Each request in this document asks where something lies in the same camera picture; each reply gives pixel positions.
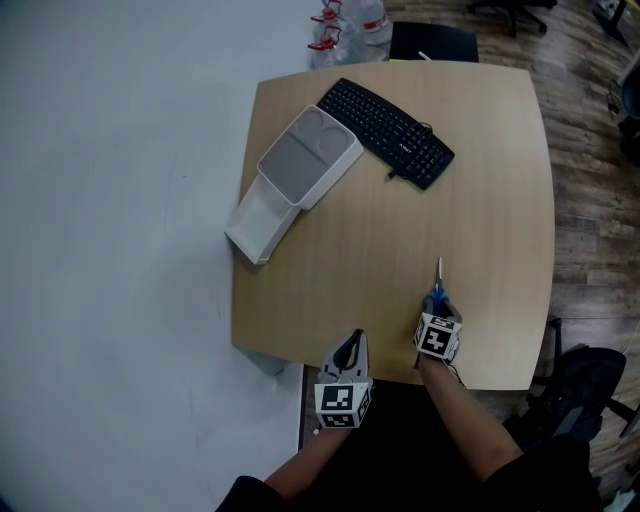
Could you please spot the person's black clothing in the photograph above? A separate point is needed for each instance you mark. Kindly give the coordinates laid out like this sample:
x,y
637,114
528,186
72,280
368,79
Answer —
x,y
400,450

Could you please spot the person's right forearm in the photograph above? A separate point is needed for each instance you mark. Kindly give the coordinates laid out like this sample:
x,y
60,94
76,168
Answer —
x,y
460,415

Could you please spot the white storage box with drawer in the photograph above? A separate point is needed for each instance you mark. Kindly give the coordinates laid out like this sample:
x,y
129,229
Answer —
x,y
300,165

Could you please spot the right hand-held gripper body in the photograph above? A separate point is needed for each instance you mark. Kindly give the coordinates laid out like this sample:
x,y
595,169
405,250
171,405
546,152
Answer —
x,y
435,340

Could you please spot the person's left forearm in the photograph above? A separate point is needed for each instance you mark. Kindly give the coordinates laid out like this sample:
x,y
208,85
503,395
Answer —
x,y
310,460

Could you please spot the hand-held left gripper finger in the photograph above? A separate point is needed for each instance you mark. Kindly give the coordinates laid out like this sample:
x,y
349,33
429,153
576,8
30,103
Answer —
x,y
363,357
330,357

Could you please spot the black office chair grey armrests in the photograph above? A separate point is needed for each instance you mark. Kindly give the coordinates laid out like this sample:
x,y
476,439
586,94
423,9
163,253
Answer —
x,y
575,385

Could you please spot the black square stool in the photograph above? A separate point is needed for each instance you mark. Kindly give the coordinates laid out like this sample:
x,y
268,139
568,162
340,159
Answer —
x,y
435,42

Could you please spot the black keyboard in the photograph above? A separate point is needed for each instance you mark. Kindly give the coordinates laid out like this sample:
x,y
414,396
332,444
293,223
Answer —
x,y
380,125

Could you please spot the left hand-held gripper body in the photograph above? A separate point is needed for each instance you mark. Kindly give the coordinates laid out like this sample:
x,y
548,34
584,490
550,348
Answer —
x,y
337,400

